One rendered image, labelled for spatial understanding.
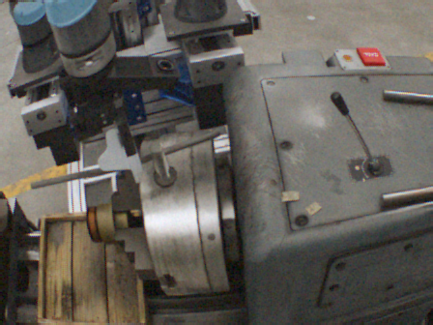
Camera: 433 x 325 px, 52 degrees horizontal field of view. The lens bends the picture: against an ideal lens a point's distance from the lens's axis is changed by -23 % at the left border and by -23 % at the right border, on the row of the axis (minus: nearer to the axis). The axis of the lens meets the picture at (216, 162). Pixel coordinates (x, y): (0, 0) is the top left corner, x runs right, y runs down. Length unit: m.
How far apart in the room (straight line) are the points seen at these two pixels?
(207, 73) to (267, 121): 0.44
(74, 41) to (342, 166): 0.51
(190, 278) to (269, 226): 0.20
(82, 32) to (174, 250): 0.47
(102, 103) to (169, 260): 0.34
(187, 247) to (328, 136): 0.30
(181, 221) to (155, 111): 0.73
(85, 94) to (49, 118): 0.71
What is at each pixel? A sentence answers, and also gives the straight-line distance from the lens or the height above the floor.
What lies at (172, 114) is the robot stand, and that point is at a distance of 1.60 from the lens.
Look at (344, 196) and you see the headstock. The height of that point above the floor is 1.26.
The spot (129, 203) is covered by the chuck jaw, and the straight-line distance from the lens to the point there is 1.03.
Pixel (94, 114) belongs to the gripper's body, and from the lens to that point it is 0.69.
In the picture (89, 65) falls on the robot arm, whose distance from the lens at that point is 0.61.
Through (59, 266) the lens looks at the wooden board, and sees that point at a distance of 1.30.
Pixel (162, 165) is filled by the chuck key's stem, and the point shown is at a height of 1.28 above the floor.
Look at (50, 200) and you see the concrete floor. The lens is 2.68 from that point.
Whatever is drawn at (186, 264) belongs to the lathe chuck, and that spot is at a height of 1.14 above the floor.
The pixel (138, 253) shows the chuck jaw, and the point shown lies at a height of 1.11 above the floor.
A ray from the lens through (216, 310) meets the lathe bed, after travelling 1.20.
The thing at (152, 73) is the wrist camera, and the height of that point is 1.50.
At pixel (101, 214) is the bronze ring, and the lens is 1.04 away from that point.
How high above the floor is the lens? 1.91
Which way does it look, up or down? 47 degrees down
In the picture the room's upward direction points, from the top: 8 degrees counter-clockwise
